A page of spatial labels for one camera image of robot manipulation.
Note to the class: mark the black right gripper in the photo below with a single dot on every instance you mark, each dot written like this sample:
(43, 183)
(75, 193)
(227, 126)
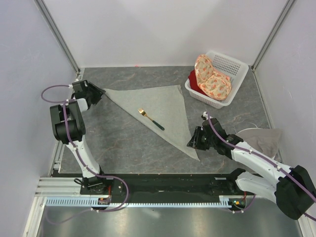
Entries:
(194, 142)

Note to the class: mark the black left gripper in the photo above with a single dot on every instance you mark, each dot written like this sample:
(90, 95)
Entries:
(98, 92)

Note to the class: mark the gold fork green handle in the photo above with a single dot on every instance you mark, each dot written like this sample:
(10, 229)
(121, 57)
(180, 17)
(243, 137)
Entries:
(143, 113)

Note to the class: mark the grey cloth napkin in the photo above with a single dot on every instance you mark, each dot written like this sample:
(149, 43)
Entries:
(165, 105)

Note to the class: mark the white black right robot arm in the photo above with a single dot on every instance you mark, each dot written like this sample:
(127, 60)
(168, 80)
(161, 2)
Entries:
(290, 188)

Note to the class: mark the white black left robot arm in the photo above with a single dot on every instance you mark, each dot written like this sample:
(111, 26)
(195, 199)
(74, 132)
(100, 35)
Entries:
(68, 127)

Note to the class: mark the floral patterned cloth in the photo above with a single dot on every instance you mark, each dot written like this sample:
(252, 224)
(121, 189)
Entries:
(211, 81)

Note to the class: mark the red cloth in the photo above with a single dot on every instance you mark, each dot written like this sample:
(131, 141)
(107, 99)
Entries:
(193, 83)

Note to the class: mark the taupe grey cloth pile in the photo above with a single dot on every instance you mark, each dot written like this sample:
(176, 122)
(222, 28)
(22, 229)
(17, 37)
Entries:
(263, 140)

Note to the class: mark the white plastic basket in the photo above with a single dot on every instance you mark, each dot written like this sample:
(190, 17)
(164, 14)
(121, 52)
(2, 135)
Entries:
(232, 67)

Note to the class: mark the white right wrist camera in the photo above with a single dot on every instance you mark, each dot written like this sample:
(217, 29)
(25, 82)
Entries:
(204, 116)

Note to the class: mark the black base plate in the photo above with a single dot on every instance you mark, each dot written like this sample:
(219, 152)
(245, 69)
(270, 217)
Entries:
(166, 187)

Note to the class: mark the slotted cable duct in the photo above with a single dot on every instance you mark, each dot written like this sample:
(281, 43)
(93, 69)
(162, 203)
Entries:
(222, 202)

